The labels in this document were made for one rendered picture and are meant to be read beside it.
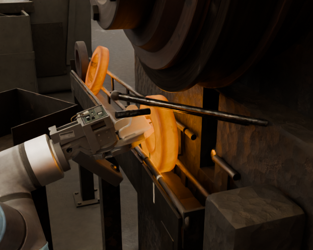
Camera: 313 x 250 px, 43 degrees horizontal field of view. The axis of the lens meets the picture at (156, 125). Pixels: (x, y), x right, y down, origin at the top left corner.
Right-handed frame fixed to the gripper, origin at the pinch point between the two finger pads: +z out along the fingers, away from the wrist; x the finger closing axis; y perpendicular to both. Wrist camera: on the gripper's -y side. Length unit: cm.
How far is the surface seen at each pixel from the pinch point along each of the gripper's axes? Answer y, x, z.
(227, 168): -1.1, -21.2, 4.6
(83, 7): -13, 280, 26
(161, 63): 18.2, -18.9, -0.6
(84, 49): -2, 91, -1
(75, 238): -70, 69, -33
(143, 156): -3.7, -3.2, -4.9
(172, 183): -10.2, -6.4, -1.7
